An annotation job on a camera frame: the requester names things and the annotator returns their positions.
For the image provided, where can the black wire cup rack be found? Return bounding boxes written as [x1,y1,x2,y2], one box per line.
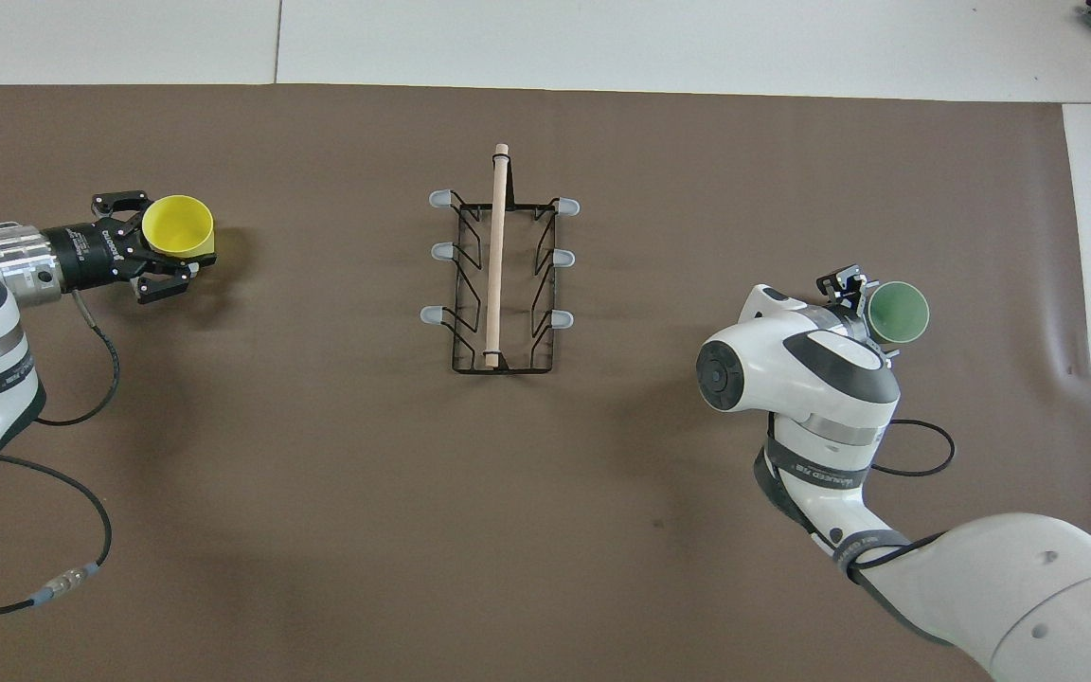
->
[420,143,581,375]

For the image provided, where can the pale green plastic cup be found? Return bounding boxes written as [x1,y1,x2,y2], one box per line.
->
[866,281,931,344]

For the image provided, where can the yellow plastic cup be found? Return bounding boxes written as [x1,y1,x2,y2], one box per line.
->
[141,195,219,267]

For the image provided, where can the brown table mat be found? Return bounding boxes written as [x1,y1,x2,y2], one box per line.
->
[0,83,1091,682]

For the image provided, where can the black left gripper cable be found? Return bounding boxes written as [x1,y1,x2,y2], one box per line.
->
[0,289,121,632]

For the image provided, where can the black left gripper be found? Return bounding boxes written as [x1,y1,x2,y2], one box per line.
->
[42,191,201,305]

